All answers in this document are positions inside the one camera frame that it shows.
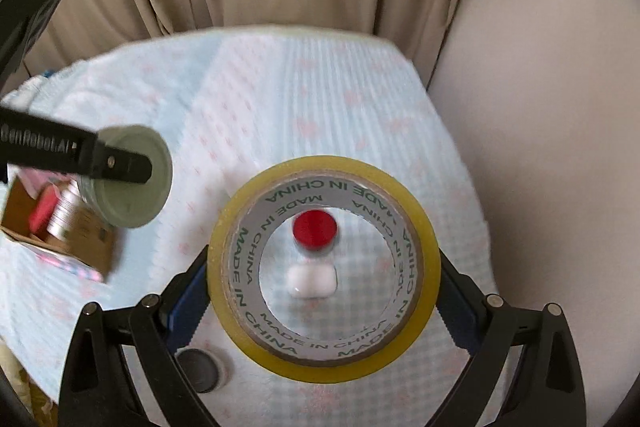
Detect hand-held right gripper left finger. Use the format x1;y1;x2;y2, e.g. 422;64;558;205
59;244;236;427

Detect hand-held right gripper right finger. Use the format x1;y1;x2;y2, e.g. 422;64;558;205
425;247;587;427

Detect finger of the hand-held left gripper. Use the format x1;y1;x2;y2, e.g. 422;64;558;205
92;138;154;184

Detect cardboard box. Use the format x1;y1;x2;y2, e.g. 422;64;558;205
0;171;126;284

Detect yellow packing tape roll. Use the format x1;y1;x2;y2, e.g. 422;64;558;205
207;155;443;383

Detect red packet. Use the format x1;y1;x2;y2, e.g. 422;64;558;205
27;184;64;236

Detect black round lid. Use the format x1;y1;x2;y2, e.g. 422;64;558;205
176;346;234;394

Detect white earbud case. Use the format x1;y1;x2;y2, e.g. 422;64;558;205
286;263;338;299

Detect red bottle cap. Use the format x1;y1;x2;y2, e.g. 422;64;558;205
291;208;341;258

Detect light blue patterned blanket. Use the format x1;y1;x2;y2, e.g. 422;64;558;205
0;24;503;410

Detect yellow floral cloth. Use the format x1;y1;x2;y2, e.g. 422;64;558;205
0;342;56;427

